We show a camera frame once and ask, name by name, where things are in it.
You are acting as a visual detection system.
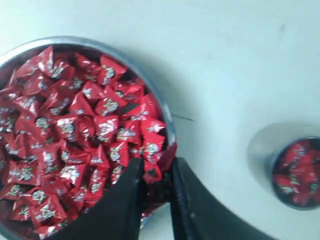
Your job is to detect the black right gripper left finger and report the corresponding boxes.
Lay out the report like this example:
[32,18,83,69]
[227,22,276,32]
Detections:
[47,158,145,240]

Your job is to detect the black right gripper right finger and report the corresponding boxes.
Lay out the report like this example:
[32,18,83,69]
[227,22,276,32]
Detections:
[170,157,270,240]

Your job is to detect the red candy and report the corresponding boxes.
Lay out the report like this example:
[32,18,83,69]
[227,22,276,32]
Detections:
[271,137,320,210]
[142,161,162,184]

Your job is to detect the round steel bowl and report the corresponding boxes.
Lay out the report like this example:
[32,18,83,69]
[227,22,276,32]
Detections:
[0,36,177,240]

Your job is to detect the steel cup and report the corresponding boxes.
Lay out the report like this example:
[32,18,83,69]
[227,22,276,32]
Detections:
[246,121,320,211]

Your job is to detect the pile of red candies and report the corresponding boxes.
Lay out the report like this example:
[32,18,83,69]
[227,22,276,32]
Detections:
[0,45,167,240]

